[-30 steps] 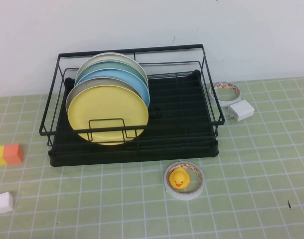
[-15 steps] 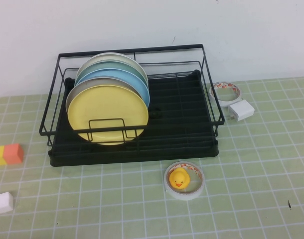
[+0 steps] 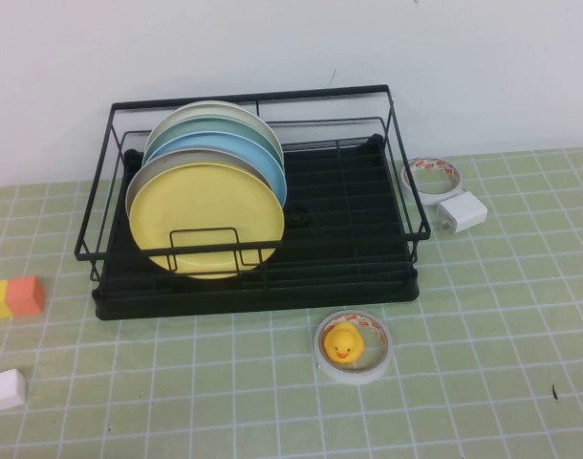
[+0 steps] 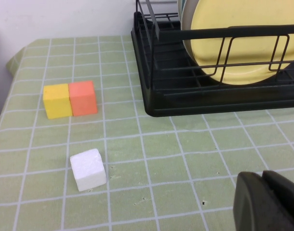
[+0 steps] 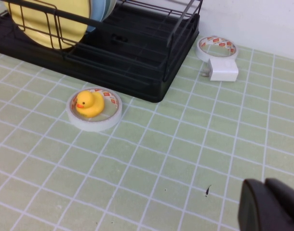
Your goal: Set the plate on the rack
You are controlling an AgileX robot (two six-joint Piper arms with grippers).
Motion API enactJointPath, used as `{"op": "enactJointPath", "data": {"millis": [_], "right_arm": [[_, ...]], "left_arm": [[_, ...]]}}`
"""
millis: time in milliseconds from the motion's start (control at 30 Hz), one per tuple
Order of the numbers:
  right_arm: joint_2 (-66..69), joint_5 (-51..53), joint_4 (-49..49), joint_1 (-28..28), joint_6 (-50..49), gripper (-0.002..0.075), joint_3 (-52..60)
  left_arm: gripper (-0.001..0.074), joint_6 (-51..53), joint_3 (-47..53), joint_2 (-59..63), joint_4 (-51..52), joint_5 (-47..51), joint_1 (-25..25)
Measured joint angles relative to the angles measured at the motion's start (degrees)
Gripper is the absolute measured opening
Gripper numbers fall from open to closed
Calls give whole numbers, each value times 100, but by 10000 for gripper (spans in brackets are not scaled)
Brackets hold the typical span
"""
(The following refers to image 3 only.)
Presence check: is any yellow round plate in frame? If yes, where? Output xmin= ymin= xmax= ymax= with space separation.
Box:
xmin=128 ymin=161 xmax=287 ymax=280

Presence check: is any blue round plate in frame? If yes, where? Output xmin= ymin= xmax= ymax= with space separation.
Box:
xmin=142 ymin=132 xmax=288 ymax=211

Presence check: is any grey round plate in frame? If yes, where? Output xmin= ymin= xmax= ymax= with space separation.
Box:
xmin=125 ymin=150 xmax=273 ymax=214

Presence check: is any green round plate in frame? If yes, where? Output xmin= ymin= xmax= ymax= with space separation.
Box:
xmin=145 ymin=117 xmax=284 ymax=160

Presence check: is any cream round plate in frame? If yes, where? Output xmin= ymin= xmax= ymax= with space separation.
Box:
xmin=145 ymin=99 xmax=282 ymax=149

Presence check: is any black plastic drip tray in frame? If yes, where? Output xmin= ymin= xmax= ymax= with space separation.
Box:
xmin=93 ymin=133 xmax=421 ymax=321

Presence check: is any yellow rubber duck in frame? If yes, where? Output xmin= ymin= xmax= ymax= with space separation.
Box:
xmin=323 ymin=322 xmax=367 ymax=364

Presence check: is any white tape roll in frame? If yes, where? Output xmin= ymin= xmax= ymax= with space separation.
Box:
xmin=399 ymin=156 xmax=466 ymax=207
xmin=314 ymin=309 xmax=392 ymax=386

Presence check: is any white power adapter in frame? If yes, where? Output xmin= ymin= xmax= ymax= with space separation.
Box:
xmin=434 ymin=190 xmax=489 ymax=235

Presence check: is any green grid tablecloth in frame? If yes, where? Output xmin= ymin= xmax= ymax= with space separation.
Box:
xmin=0 ymin=146 xmax=583 ymax=459

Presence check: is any orange cube block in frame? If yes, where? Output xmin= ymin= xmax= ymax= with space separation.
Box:
xmin=5 ymin=274 xmax=47 ymax=317

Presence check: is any white cube block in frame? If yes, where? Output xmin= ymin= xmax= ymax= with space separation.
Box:
xmin=0 ymin=367 xmax=28 ymax=411

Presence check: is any black wire dish rack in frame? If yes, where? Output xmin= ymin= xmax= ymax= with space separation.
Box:
xmin=74 ymin=84 xmax=432 ymax=284

